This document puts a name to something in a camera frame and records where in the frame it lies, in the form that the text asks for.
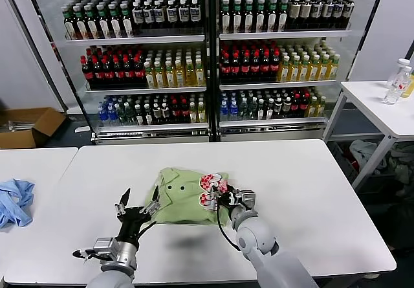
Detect black storage crate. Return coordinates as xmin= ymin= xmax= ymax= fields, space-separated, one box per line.
xmin=329 ymin=140 xmax=360 ymax=181

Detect clear bottle white cap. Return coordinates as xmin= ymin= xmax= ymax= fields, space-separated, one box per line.
xmin=385 ymin=58 xmax=411 ymax=90

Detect silvery metal parts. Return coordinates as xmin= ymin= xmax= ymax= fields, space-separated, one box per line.
xmin=0 ymin=121 xmax=35 ymax=133

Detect green-capped white label bottle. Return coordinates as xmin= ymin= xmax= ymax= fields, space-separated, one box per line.
xmin=265 ymin=0 xmax=278 ymax=33
xmin=96 ymin=4 xmax=112 ymax=40
xmin=277 ymin=0 xmax=289 ymax=32
xmin=107 ymin=3 xmax=124 ymax=39
xmin=243 ymin=0 xmax=255 ymax=34
xmin=83 ymin=5 xmax=100 ymax=40
xmin=220 ymin=0 xmax=232 ymax=34
xmin=254 ymin=0 xmax=267 ymax=34
xmin=119 ymin=3 xmax=135 ymax=39
xmin=62 ymin=6 xmax=78 ymax=41
xmin=72 ymin=5 xmax=89 ymax=41
xmin=231 ymin=0 xmax=244 ymax=34

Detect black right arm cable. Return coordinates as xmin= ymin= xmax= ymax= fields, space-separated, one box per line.
xmin=215 ymin=203 xmax=243 ymax=253

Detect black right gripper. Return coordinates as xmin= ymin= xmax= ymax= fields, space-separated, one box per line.
xmin=206 ymin=185 xmax=244 ymax=212

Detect dark bottle beige label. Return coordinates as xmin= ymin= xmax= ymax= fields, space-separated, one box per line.
xmin=300 ymin=0 xmax=312 ymax=30
xmin=288 ymin=0 xmax=301 ymax=30

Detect grey white garment heap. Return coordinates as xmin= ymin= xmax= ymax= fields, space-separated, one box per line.
xmin=349 ymin=138 xmax=387 ymax=176

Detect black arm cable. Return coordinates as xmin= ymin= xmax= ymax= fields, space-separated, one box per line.
xmin=215 ymin=203 xmax=243 ymax=253
xmin=136 ymin=220 xmax=158 ymax=239

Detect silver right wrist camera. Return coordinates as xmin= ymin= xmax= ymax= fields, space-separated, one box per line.
xmin=241 ymin=190 xmax=257 ymax=210

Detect white side table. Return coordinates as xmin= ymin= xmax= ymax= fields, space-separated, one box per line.
xmin=321 ymin=80 xmax=414 ymax=192

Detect glass drinks cooler shelf unit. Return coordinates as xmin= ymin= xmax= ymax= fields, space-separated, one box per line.
xmin=22 ymin=0 xmax=214 ymax=146
xmin=208 ymin=0 xmax=388 ymax=143

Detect yellow tea bottle green label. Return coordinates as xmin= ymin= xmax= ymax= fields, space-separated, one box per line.
xmin=318 ymin=54 xmax=330 ymax=81
xmin=184 ymin=58 xmax=197 ymax=87
xmin=278 ymin=56 xmax=290 ymax=83
xmin=195 ymin=58 xmax=207 ymax=87
xmin=164 ymin=60 xmax=177 ymax=89
xmin=144 ymin=61 xmax=157 ymax=89
xmin=153 ymin=60 xmax=166 ymax=89
xmin=298 ymin=55 xmax=310 ymax=82
xmin=307 ymin=54 xmax=320 ymax=82
xmin=174 ymin=59 xmax=187 ymax=88
xmin=327 ymin=54 xmax=341 ymax=80
xmin=288 ymin=55 xmax=300 ymax=82

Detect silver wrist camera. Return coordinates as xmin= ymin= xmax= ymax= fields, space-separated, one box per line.
xmin=241 ymin=190 xmax=257 ymax=210
xmin=93 ymin=238 xmax=114 ymax=256

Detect open cardboard box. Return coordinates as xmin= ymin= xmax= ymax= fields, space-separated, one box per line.
xmin=0 ymin=107 xmax=67 ymax=150

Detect clear bottle red label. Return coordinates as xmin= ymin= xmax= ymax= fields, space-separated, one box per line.
xmin=383 ymin=67 xmax=411 ymax=105

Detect crumpled light blue cloth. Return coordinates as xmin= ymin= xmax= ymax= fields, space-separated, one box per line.
xmin=0 ymin=178 xmax=36 ymax=228

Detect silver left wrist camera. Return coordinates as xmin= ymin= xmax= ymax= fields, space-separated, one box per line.
xmin=93 ymin=238 xmax=114 ymax=256

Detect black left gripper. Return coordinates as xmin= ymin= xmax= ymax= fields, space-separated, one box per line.
xmin=114 ymin=185 xmax=162 ymax=244

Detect dark bottle blue-white label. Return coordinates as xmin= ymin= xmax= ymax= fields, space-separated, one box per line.
xmin=152 ymin=0 xmax=166 ymax=31
xmin=177 ymin=0 xmax=190 ymax=30
xmin=142 ymin=1 xmax=155 ymax=31
xmin=343 ymin=0 xmax=355 ymax=29
xmin=131 ymin=1 xmax=145 ymax=32
xmin=332 ymin=0 xmax=345 ymax=30
xmin=310 ymin=0 xmax=323 ymax=30
xmin=188 ymin=0 xmax=201 ymax=30
xmin=321 ymin=0 xmax=334 ymax=30
xmin=165 ymin=0 xmax=179 ymax=30

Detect small blue water bottle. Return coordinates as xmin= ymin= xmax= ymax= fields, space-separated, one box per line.
xmin=107 ymin=102 xmax=118 ymax=127
xmin=228 ymin=100 xmax=239 ymax=122
xmin=98 ymin=102 xmax=109 ymax=127
xmin=219 ymin=100 xmax=230 ymax=122

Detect mixed clothes heap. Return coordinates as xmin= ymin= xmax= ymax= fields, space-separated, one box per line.
xmin=386 ymin=145 xmax=414 ymax=185

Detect light green polo shirt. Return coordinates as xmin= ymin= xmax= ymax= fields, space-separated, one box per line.
xmin=140 ymin=167 xmax=242 ymax=227

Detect patterned cloth heap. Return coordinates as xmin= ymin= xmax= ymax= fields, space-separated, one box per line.
xmin=364 ymin=271 xmax=394 ymax=282

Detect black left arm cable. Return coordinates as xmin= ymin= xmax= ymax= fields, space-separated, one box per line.
xmin=136 ymin=220 xmax=158 ymax=239

